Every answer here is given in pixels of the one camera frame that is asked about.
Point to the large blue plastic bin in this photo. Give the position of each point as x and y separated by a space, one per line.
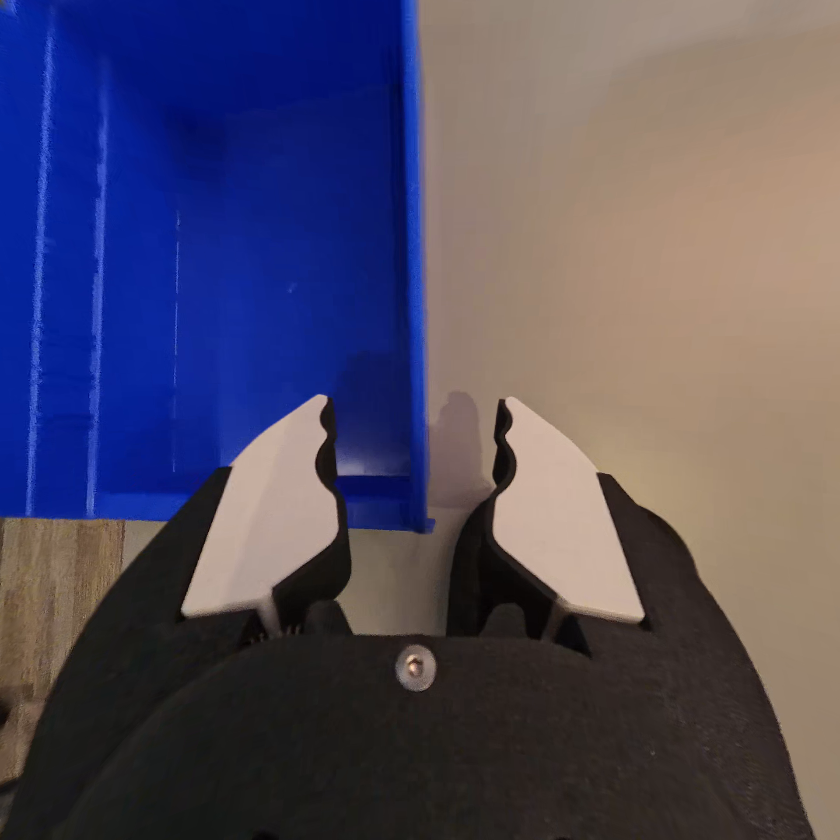
229 229

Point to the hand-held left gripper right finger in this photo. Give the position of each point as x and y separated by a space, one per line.
564 531

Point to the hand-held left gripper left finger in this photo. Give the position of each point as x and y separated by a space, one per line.
269 525

